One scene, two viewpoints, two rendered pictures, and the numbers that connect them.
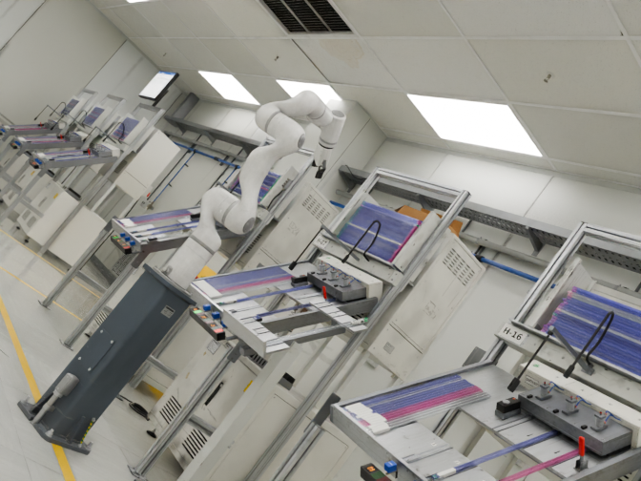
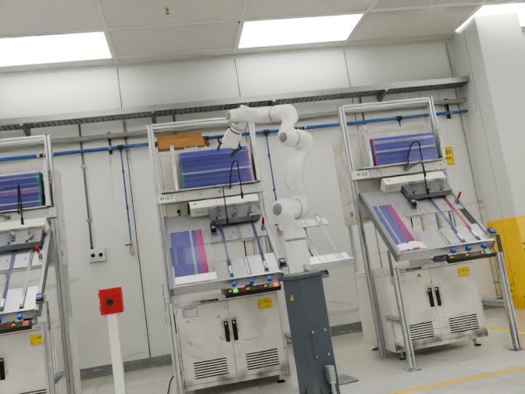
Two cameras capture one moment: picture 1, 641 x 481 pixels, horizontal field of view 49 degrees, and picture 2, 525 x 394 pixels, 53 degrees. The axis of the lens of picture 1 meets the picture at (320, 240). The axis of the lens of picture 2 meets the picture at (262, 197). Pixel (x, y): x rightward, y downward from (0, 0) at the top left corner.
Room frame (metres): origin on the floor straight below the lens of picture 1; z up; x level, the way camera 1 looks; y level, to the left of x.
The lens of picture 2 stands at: (1.79, 3.09, 0.77)
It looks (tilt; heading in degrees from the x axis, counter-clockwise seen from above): 8 degrees up; 293
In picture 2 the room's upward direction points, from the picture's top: 8 degrees counter-clockwise
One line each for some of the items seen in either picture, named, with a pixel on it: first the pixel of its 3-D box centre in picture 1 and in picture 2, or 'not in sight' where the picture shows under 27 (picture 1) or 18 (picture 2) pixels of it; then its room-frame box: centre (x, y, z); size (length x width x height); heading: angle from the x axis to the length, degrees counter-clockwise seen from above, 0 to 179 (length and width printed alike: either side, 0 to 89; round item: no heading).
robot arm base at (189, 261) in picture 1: (186, 264); (298, 257); (2.80, 0.36, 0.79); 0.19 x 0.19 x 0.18
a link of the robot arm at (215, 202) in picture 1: (214, 218); (289, 220); (2.81, 0.39, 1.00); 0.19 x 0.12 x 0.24; 71
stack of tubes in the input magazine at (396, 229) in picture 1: (382, 235); (215, 168); (3.56, -0.24, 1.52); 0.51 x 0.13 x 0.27; 33
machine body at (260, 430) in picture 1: (246, 433); (228, 338); (3.67, -0.31, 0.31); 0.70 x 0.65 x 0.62; 33
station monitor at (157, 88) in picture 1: (160, 89); not in sight; (7.54, 2.37, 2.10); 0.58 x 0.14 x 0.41; 33
